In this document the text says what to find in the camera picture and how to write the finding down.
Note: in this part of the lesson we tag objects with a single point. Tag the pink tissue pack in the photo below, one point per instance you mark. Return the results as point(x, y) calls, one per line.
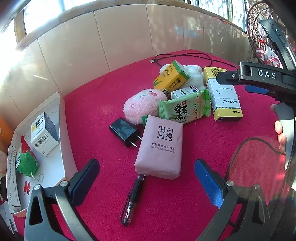
point(159, 148)

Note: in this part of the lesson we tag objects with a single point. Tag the red white printed object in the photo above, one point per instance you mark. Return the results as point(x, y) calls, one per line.
point(266, 55)

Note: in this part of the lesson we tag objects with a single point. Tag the yellow green drink carton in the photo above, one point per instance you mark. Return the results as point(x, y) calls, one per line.
point(172, 77)

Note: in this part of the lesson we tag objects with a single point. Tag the large white yellow medicine box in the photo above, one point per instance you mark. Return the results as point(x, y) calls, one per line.
point(225, 102)

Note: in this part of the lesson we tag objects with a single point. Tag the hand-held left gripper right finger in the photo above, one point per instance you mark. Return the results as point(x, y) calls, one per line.
point(205, 178)

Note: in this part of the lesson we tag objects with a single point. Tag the flat white medicine box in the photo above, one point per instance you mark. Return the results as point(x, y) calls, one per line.
point(13, 180)

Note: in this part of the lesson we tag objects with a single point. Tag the red towel mat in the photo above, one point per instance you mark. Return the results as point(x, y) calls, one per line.
point(97, 104)

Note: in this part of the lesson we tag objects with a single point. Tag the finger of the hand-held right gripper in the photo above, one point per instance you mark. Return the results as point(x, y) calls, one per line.
point(227, 77)
point(256, 89)

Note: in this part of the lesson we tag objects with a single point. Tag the small white medicine box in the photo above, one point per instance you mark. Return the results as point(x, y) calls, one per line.
point(182, 92)

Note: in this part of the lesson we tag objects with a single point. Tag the person's right hand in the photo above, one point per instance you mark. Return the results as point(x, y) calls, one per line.
point(280, 134)

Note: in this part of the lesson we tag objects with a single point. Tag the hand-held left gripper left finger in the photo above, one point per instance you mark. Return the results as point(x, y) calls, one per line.
point(89, 169)

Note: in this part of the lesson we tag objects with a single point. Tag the white cardboard box tray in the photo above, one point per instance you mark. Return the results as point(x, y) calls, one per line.
point(53, 166)

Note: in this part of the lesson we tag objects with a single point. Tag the green snack packet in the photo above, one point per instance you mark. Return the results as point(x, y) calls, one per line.
point(185, 107)

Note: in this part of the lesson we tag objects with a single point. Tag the black charger plug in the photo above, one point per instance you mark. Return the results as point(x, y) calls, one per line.
point(121, 129)

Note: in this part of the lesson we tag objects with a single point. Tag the pink plush toy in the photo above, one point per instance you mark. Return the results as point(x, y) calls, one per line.
point(141, 104)

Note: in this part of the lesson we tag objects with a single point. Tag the white plush toy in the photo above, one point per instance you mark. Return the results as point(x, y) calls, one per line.
point(196, 74)

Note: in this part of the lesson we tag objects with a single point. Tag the blue white medicine box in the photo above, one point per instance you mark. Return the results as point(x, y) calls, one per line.
point(44, 136)

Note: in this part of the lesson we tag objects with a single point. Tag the black pen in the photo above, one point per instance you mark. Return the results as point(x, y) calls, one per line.
point(134, 192)

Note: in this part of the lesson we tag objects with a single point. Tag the small green packet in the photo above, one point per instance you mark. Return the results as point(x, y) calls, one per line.
point(144, 120)

